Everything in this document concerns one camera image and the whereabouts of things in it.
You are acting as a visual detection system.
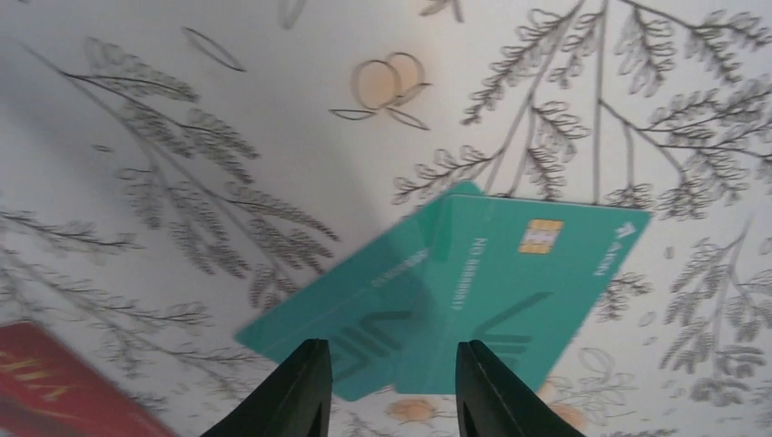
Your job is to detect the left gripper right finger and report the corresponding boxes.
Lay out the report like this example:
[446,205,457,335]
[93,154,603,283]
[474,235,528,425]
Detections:
[455,340,583,437]

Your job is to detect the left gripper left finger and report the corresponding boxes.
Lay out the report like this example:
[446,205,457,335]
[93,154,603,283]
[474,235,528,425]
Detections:
[203,339,332,437]

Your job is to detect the teal credit card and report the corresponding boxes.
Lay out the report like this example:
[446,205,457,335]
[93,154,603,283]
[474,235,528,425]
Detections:
[235,181,481,401]
[395,195,651,395]

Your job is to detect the red credit card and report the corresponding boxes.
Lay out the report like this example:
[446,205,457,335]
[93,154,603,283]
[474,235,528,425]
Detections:
[1,322,174,436]

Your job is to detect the floral table mat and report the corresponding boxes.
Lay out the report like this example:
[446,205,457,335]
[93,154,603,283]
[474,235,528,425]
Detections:
[1,1,771,436]

